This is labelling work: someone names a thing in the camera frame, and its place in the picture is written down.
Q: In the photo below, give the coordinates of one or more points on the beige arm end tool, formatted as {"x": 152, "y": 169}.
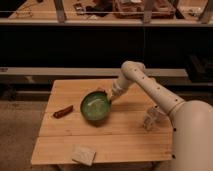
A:
{"x": 111, "y": 96}

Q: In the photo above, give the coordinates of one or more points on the green ceramic bowl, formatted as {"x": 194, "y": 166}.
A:
{"x": 95, "y": 106}

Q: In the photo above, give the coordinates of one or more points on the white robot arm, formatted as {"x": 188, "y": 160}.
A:
{"x": 192, "y": 139}

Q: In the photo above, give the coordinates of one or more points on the wooden table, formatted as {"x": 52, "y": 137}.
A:
{"x": 120, "y": 138}

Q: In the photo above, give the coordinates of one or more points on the white cup with holder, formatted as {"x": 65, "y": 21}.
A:
{"x": 152, "y": 116}

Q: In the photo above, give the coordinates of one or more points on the reddish-brown sausage toy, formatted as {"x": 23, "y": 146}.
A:
{"x": 61, "y": 113}

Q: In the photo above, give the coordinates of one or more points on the white square sponge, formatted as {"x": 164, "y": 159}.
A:
{"x": 83, "y": 155}

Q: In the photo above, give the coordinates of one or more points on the wooden tray on shelf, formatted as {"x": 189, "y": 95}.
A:
{"x": 135, "y": 9}

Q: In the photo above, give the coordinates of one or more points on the dark device on shelf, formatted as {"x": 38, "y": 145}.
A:
{"x": 79, "y": 9}

